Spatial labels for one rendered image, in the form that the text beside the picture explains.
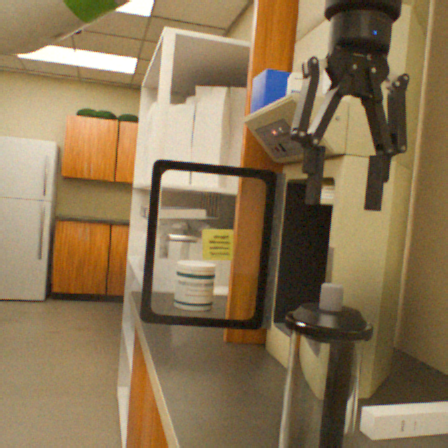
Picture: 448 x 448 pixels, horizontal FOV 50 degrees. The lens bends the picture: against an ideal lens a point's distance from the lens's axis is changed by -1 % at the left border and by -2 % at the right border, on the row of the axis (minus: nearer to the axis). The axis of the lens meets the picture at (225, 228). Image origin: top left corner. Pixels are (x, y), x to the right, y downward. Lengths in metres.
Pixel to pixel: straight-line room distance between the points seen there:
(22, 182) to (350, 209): 5.05
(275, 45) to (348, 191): 0.53
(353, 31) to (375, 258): 0.50
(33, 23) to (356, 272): 0.69
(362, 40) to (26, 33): 0.38
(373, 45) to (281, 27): 0.74
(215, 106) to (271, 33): 0.90
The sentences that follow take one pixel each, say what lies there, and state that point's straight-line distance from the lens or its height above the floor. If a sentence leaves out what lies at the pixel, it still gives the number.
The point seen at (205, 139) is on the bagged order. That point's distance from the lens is 2.18.
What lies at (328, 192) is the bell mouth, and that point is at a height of 1.34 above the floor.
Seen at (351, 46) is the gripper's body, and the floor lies 1.50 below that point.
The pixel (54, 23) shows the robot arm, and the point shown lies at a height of 1.48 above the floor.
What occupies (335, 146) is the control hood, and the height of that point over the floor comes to 1.42.
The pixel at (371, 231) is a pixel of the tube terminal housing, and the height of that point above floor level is 1.27.
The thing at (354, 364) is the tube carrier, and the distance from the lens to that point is 0.62.
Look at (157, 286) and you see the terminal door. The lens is 1.21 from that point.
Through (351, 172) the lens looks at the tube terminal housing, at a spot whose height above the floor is 1.38.
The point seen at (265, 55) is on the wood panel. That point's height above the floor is 1.68.
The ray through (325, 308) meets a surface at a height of 1.18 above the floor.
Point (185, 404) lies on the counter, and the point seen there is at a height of 0.94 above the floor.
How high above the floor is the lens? 1.30
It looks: 3 degrees down
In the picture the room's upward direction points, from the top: 5 degrees clockwise
